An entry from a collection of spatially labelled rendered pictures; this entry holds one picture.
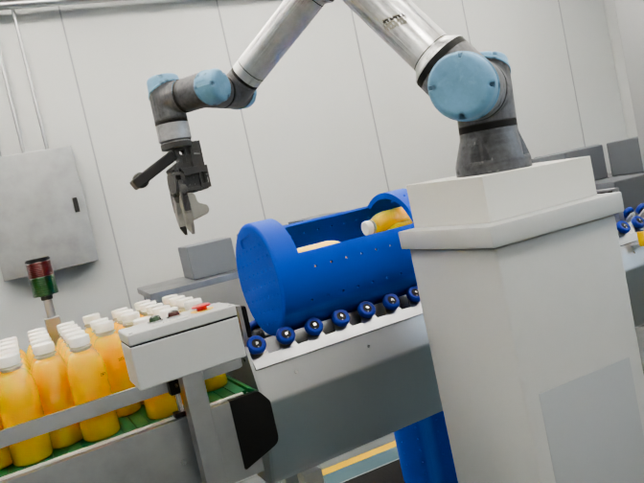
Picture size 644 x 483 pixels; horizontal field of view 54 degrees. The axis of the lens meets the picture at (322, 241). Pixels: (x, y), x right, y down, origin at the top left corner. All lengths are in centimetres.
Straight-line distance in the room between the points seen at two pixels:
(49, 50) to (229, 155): 146
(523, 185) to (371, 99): 437
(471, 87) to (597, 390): 62
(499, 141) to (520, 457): 60
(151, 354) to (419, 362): 75
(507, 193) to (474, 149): 13
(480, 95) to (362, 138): 433
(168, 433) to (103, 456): 12
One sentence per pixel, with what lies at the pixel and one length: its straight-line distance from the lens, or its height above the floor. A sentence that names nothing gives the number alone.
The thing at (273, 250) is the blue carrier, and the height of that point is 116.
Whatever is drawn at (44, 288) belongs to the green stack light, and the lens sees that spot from 179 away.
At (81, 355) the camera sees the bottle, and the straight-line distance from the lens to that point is 129.
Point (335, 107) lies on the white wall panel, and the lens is 539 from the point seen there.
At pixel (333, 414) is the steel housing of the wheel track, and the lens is 156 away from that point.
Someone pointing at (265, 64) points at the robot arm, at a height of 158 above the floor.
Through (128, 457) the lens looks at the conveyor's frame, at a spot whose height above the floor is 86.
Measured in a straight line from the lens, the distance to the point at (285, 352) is 148.
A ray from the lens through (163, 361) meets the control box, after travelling 116.
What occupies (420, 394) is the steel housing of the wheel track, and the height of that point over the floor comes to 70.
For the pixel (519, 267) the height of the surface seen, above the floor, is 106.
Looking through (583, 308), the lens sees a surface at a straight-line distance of 129.
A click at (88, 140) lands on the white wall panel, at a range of 487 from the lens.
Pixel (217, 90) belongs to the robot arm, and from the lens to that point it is 141.
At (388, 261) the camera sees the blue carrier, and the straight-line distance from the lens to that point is 157.
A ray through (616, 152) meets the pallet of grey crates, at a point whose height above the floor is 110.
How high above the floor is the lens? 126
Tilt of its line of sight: 4 degrees down
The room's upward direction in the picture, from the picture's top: 12 degrees counter-clockwise
